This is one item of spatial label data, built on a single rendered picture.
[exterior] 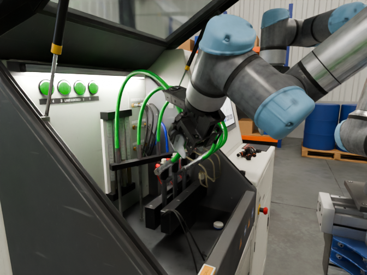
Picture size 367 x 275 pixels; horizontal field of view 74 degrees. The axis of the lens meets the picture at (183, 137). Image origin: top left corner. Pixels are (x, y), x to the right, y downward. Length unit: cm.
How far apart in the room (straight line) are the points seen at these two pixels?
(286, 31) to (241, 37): 44
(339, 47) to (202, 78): 21
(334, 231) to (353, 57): 66
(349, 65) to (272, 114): 16
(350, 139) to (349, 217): 26
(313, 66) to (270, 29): 35
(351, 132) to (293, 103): 70
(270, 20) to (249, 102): 47
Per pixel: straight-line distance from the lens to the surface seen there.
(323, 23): 77
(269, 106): 34
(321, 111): 536
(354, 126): 103
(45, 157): 62
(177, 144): 59
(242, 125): 613
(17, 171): 73
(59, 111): 87
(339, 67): 46
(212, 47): 37
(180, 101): 51
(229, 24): 38
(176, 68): 117
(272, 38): 78
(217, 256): 72
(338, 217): 97
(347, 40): 46
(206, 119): 46
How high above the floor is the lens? 139
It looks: 12 degrees down
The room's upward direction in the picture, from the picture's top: straight up
